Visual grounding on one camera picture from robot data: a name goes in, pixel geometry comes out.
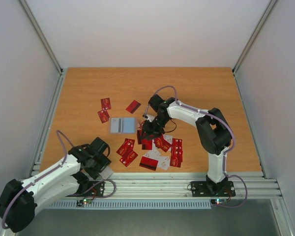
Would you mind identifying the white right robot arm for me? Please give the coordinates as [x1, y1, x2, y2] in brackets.
[141, 94, 234, 196]

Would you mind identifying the aluminium front rail frame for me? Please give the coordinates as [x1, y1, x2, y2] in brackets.
[13, 172, 283, 200]

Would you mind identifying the pink leather card holder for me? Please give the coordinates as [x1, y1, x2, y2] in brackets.
[109, 117, 137, 134]

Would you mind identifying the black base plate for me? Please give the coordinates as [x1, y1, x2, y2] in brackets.
[69, 181, 105, 197]
[191, 180, 236, 197]

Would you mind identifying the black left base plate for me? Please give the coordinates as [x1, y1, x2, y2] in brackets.
[69, 181, 105, 197]

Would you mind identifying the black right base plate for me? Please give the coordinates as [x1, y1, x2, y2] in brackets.
[191, 180, 236, 197]

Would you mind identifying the red card stack right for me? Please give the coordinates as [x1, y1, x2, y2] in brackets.
[170, 138, 183, 168]

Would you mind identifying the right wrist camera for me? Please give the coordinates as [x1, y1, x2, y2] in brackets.
[143, 114, 155, 122]

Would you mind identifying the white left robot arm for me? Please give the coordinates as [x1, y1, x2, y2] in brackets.
[0, 137, 111, 233]

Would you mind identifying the dark red card top centre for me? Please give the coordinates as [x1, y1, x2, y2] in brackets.
[126, 100, 141, 114]

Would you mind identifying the red card below far left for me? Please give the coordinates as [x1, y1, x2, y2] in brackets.
[97, 110, 110, 123]

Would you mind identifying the red VIP card under pile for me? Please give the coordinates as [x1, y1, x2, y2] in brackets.
[119, 150, 138, 167]

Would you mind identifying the grey slotted cable duct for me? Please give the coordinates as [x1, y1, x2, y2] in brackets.
[47, 199, 211, 210]

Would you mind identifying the dark red magstripe card centre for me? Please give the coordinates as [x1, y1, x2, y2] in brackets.
[137, 130, 152, 150]

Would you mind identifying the red VIP card left pile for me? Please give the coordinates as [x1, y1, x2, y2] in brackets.
[116, 138, 135, 156]

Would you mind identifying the red VIP card centre right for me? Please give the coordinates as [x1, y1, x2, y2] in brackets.
[153, 134, 172, 152]

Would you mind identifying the white card centre pile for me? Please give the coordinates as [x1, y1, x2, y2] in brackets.
[143, 149, 161, 159]

